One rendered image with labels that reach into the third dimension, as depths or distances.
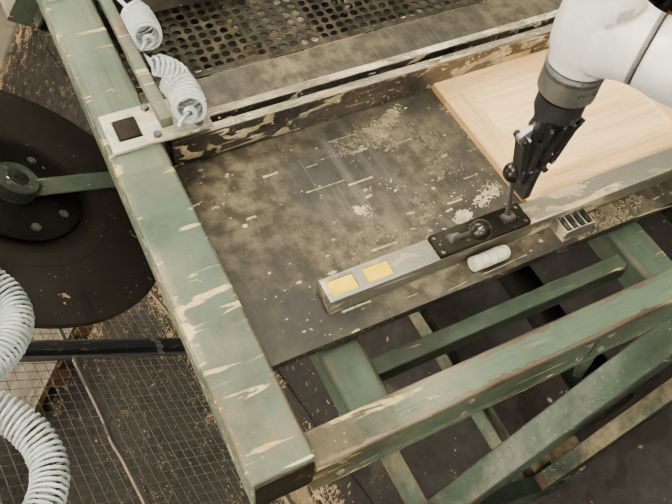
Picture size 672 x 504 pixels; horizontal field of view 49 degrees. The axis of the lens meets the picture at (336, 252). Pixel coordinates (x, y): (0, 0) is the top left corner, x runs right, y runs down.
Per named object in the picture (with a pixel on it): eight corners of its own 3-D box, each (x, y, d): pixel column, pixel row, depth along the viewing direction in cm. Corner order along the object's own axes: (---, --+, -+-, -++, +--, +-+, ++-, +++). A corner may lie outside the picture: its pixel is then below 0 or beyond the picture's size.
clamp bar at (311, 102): (606, 42, 177) (648, -48, 158) (123, 191, 140) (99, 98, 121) (581, 17, 182) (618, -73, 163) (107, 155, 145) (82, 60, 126)
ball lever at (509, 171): (521, 225, 137) (530, 165, 129) (504, 231, 136) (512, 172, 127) (508, 214, 140) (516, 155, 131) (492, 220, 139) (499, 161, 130)
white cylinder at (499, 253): (474, 275, 135) (509, 261, 138) (477, 266, 133) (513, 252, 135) (465, 263, 137) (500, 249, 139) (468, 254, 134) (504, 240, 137)
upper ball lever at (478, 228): (462, 246, 135) (499, 235, 122) (445, 253, 134) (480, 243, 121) (455, 226, 135) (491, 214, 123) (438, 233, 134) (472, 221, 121)
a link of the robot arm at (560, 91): (621, 73, 106) (606, 104, 110) (583, 35, 110) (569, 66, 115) (571, 90, 103) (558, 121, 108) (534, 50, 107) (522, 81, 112)
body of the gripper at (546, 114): (557, 115, 108) (538, 158, 115) (602, 100, 111) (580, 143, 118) (527, 83, 112) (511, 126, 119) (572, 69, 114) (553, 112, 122)
